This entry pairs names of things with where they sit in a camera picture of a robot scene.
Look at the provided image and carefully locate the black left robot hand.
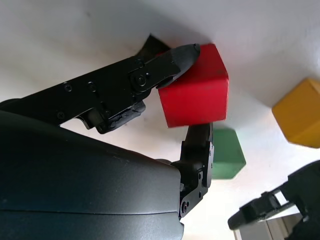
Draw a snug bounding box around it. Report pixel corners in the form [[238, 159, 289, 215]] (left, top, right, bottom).
[[227, 159, 320, 240]]

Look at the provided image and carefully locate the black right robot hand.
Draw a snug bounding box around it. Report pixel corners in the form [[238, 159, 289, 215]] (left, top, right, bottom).
[[0, 43, 215, 240]]

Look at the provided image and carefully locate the yellow wooden block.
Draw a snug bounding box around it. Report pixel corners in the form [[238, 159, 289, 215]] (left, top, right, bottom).
[[271, 77, 320, 149]]

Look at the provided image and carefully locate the green wooden block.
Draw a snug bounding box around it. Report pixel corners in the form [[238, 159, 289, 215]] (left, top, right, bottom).
[[211, 127, 247, 181]]

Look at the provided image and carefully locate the red wooden block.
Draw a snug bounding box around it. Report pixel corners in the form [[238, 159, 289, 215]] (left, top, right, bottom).
[[156, 43, 230, 129]]

